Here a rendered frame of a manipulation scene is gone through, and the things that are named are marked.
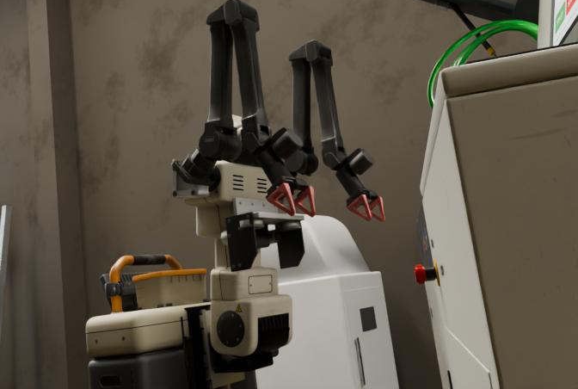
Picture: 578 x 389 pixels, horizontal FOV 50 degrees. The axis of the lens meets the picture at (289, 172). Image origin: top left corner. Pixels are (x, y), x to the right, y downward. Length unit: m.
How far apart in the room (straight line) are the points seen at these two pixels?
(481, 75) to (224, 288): 1.39
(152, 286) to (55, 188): 3.92
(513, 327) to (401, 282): 3.46
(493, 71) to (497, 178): 0.10
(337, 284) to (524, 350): 2.76
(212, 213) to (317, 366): 1.66
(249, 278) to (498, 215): 1.37
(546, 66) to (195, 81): 4.64
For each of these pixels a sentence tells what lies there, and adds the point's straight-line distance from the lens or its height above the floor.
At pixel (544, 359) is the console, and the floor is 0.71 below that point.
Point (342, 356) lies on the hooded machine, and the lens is 3.34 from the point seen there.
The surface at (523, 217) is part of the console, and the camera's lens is 0.58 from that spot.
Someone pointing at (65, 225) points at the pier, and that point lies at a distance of 5.90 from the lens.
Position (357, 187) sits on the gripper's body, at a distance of 1.98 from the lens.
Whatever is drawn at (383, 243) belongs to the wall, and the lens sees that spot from 4.07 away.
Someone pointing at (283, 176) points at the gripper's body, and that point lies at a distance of 1.57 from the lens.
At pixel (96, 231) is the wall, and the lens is 5.82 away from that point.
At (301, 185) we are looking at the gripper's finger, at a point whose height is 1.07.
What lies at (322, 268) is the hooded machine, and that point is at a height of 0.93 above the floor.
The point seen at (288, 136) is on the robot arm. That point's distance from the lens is 1.60.
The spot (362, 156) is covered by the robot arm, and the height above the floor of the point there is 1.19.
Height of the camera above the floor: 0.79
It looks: 11 degrees up
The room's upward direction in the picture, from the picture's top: 8 degrees counter-clockwise
